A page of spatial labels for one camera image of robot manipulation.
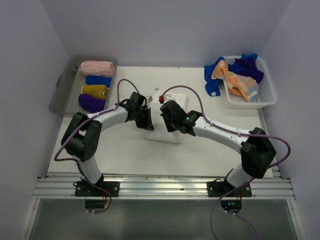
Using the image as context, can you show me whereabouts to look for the white towel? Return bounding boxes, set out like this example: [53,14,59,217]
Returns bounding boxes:
[141,88,187,144]

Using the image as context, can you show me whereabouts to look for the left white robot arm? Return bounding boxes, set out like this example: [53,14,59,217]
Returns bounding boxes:
[54,92,154,197]

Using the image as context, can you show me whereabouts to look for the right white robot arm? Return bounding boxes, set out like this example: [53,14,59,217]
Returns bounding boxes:
[160,100,277,197]

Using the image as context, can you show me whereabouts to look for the yellow rolled towel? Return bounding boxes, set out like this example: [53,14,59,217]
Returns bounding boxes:
[81,84,109,100]

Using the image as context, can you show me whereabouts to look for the purple rolled towel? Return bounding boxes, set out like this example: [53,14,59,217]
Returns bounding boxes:
[78,93,106,113]

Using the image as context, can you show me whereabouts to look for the blue cloth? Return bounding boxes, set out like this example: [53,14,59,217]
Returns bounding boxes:
[204,57,230,97]

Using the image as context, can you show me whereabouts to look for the blue rolled towel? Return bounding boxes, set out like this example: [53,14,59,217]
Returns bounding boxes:
[85,75,112,88]

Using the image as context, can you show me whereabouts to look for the pink rolled towel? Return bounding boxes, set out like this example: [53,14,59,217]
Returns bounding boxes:
[79,60,115,77]

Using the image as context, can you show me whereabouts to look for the orange patterned cloth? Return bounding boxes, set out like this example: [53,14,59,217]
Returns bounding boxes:
[221,71,259,103]

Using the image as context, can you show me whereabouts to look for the grey plastic bin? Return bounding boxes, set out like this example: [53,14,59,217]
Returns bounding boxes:
[48,55,118,117]

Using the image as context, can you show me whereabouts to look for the dark purple cloth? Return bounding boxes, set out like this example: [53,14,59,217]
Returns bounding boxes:
[228,53,264,84]

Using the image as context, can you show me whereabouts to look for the white plastic basket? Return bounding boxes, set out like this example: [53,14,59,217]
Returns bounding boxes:
[221,56,277,110]

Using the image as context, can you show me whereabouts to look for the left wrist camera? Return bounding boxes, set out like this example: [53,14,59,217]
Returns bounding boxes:
[146,95,153,103]

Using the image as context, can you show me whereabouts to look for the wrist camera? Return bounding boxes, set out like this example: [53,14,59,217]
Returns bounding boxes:
[146,95,153,103]
[158,94,172,105]

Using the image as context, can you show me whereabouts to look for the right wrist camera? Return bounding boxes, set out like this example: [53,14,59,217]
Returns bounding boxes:
[158,94,172,105]

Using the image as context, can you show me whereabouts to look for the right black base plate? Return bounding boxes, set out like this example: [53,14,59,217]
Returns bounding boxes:
[206,171,252,198]

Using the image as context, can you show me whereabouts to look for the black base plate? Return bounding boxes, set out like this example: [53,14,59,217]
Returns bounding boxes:
[72,180,120,197]
[206,171,252,198]

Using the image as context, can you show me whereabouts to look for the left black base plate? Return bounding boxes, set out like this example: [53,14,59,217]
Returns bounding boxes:
[72,180,120,197]

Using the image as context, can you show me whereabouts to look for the aluminium rail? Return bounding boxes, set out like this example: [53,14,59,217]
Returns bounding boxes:
[32,174,295,200]

